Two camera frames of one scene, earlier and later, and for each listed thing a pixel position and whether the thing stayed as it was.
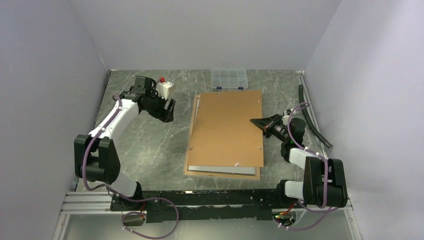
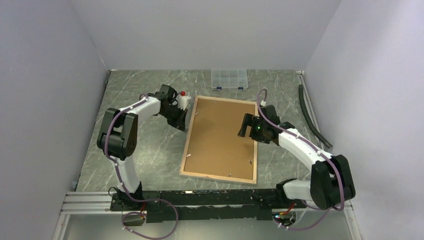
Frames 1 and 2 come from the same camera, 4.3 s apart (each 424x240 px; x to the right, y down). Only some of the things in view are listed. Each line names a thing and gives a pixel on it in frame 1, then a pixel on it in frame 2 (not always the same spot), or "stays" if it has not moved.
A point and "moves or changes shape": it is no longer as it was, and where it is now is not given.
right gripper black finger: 263,122 -> 247,121
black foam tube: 306,111 stays
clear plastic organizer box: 227,79 stays
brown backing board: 222,133 moves or changes shape
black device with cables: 203,205 stays
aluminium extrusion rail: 88,203 stays
